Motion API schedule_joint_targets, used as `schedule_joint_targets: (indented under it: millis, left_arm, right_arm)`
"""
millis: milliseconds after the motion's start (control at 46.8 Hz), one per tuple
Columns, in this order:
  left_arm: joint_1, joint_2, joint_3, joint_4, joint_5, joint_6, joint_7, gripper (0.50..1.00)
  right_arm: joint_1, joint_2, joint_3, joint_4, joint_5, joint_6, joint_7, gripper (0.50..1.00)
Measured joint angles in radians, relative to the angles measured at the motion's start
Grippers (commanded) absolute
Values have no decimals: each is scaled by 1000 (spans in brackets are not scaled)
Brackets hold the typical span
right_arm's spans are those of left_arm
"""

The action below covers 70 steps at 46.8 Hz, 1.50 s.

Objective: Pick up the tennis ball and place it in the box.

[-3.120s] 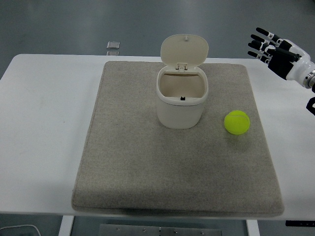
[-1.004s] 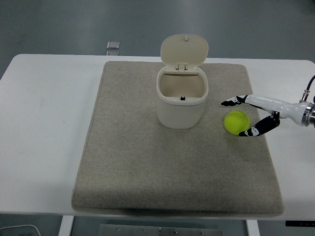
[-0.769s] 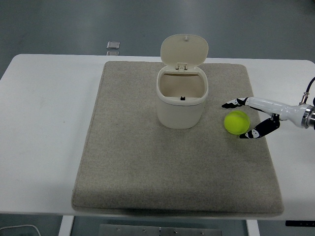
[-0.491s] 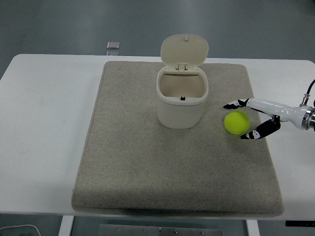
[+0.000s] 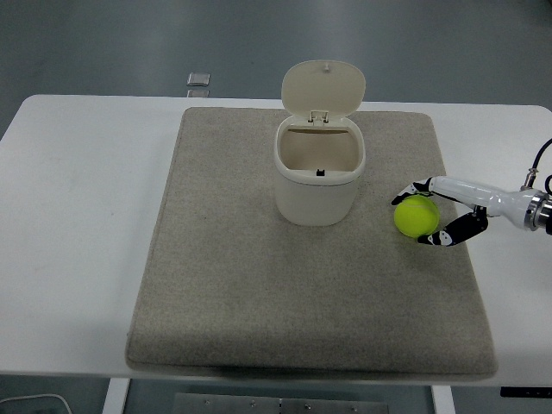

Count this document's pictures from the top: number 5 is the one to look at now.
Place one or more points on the silver floor socket cover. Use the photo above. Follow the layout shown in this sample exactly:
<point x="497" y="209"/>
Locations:
<point x="198" y="78"/>
<point x="197" y="93"/>

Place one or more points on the black table control panel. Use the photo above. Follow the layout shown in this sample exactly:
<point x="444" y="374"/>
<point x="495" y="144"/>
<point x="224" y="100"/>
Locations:
<point x="526" y="391"/>

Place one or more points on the white table leg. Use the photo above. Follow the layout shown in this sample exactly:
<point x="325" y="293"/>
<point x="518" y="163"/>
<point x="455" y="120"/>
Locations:
<point x="441" y="399"/>
<point x="115" y="396"/>

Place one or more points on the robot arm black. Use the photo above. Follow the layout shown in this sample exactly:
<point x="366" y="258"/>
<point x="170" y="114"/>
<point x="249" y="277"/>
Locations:
<point x="541" y="194"/>

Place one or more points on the cream plastic bin with lid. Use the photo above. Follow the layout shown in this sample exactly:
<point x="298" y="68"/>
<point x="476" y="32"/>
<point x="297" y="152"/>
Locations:
<point x="318" y="146"/>

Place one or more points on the yellow-green tennis ball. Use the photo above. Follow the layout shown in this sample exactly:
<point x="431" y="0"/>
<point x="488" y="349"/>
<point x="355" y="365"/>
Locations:
<point x="416" y="215"/>

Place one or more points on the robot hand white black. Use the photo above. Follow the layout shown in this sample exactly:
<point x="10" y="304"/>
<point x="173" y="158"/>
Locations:
<point x="468" y="202"/>

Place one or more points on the grey felt mat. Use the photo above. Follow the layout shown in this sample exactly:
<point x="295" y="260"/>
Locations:
<point x="308" y="276"/>

